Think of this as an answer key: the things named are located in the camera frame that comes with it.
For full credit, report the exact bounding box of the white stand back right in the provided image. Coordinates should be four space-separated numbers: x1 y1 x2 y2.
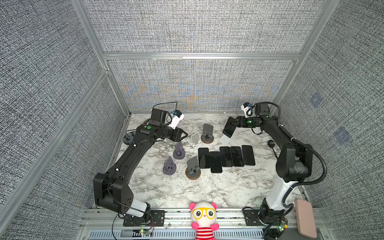
219 135 232 146

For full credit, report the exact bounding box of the white stand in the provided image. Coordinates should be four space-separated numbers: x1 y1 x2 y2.
187 133 203 150
219 135 232 146

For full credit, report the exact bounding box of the grey round fan object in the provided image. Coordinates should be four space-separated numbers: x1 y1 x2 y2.
123 132 135 146

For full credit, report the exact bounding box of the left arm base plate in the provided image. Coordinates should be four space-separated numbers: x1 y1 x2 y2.
123 210 166 227

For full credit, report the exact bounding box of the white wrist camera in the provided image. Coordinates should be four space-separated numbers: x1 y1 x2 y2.
169 110 185 130
241 102 254 118

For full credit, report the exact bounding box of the black phone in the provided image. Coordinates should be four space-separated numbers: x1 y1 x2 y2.
220 147 233 168
198 148 211 169
223 117 237 138
210 152 223 174

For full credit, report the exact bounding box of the pink phone case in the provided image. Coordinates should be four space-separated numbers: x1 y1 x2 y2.
295 199 318 239

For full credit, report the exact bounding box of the purple stand front left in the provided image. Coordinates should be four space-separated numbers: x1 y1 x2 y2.
163 157 177 176

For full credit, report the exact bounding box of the white stand centre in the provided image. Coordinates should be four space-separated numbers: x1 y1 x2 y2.
187 133 203 150

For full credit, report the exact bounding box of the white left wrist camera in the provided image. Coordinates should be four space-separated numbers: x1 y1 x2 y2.
169 110 185 130

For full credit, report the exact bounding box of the blue phone mid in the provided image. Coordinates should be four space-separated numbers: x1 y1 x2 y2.
230 146 245 167

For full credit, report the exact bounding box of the purple phone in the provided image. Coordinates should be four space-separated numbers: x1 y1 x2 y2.
242 145 256 166

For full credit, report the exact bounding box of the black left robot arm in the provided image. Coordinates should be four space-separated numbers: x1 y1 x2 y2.
93 108 188 222

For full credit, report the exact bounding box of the purple stand mid left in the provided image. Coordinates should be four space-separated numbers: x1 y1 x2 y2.
173 142 186 160

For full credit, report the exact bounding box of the pink white plush toy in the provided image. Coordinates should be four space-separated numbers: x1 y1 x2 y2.
189 202 220 240

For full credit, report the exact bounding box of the wooden round phone stand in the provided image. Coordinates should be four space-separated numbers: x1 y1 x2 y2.
186 157 201 180

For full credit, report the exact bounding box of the aluminium front rail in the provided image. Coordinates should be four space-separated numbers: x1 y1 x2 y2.
74 207 334 240

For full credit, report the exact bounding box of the wooden grey stand back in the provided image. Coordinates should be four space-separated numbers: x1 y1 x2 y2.
201 124 214 144

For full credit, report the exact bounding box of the black round puck with cable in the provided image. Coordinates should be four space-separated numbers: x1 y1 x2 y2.
268 140 275 148

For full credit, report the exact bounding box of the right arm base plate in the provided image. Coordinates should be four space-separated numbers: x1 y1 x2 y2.
242 208 286 227

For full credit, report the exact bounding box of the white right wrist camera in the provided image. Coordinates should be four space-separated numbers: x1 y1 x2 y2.
241 102 254 118

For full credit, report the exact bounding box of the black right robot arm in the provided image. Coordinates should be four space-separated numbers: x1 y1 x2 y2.
235 102 313 225

